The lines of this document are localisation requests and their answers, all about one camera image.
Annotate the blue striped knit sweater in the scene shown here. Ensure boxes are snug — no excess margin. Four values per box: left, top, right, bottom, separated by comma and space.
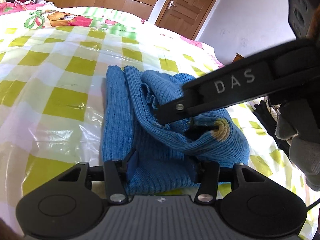
101, 66, 249, 195

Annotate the pile of dark clothes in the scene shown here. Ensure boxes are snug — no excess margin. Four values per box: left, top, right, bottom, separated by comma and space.
253, 100, 290, 155

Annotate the grey gloved right hand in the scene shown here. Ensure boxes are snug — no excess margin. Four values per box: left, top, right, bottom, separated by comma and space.
276, 97, 319, 191

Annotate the wooden side cabinet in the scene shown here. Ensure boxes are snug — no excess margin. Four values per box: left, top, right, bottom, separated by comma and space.
233, 53, 244, 62

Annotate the brown wooden door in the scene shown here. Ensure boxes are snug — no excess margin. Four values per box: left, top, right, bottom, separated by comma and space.
155, 0, 216, 40

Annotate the green checkered cartoon bed quilt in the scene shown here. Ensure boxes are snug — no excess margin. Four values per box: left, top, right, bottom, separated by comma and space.
0, 3, 318, 238

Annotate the pink floral blanket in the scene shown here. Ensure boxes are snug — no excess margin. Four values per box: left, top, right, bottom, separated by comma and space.
0, 2, 45, 15

